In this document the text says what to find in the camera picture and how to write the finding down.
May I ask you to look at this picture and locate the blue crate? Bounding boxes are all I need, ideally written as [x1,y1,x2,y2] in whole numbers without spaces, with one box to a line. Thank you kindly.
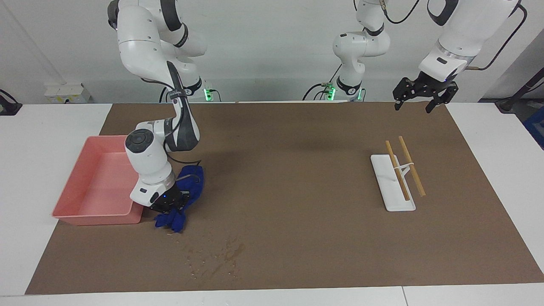
[523,106,544,150]

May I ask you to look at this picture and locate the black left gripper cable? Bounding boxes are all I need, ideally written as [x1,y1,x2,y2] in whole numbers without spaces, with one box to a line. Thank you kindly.
[380,0,528,71]

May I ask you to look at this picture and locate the white towel rack wooden rods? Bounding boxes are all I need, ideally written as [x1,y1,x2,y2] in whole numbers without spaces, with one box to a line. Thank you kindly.
[370,136,427,213]

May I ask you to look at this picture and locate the white wall socket box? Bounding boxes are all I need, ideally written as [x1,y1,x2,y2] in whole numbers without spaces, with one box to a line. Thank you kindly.
[45,83,91,104]

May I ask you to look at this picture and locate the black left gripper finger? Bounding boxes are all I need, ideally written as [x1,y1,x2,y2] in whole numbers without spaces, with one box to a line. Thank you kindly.
[393,78,415,111]
[426,83,459,113]

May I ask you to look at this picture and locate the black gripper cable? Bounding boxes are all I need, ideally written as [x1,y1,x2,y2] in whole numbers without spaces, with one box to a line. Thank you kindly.
[380,0,528,71]
[140,59,204,183]

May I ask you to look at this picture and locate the black clamp mount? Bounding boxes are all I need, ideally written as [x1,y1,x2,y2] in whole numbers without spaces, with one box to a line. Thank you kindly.
[0,88,23,116]

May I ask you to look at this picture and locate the brown table mat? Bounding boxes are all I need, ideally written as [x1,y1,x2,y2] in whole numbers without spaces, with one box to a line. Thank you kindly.
[25,102,544,295]

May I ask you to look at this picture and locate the black arm base cable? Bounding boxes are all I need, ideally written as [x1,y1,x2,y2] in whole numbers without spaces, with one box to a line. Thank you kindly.
[303,64,343,101]

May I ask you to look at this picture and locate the pink plastic bin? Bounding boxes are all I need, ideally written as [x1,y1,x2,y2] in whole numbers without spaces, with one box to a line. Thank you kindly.
[51,135,145,226]

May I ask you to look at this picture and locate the black stand leg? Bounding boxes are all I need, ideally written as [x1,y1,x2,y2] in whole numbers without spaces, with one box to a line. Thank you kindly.
[495,66,544,113]

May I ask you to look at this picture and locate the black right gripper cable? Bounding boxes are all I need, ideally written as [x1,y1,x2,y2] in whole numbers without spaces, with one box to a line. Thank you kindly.
[140,59,204,183]

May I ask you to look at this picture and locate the blue towel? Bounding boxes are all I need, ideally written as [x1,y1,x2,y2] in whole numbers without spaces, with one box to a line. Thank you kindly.
[154,165,204,233]

